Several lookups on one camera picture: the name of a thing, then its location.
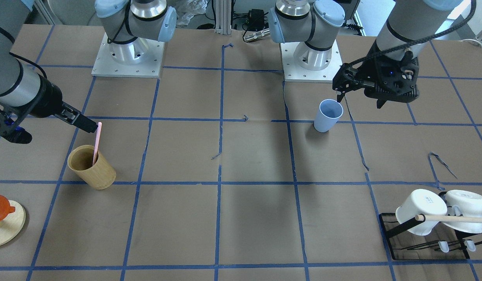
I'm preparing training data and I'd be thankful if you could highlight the light blue plastic cup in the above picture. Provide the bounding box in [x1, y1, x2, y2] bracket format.
[314, 99, 343, 133]

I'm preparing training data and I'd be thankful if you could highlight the wooden mug tree stand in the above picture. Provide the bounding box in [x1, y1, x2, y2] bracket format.
[0, 200, 27, 246]

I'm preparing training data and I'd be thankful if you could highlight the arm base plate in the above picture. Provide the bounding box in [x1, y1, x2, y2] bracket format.
[280, 42, 342, 83]
[91, 34, 165, 78]

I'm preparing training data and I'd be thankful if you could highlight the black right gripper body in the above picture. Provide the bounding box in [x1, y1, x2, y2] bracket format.
[30, 76, 80, 121]

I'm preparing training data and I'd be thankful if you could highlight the bamboo cylinder holder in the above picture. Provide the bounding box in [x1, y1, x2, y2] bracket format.
[67, 145, 116, 190]

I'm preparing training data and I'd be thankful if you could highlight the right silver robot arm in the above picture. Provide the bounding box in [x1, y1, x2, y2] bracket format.
[0, 0, 177, 144]

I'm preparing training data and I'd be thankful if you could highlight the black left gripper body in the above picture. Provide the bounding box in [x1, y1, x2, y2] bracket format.
[332, 50, 420, 108]

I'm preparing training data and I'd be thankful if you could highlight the white mug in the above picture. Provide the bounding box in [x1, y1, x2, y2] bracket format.
[395, 189, 447, 224]
[443, 190, 482, 234]

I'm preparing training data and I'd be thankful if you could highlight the white mug far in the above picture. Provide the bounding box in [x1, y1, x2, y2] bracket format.
[443, 190, 482, 234]

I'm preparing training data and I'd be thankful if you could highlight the white mug near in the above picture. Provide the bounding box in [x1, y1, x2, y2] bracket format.
[395, 189, 447, 224]

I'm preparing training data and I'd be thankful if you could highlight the pink chopstick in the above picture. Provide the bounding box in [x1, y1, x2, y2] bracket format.
[92, 122, 102, 165]

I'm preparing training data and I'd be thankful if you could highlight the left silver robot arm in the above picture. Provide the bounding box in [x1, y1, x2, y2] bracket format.
[268, 0, 477, 108]

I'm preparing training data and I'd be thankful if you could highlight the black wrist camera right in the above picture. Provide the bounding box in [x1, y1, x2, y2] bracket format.
[0, 104, 32, 144]

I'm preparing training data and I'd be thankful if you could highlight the black wire mug rack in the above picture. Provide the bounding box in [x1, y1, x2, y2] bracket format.
[379, 212, 482, 261]

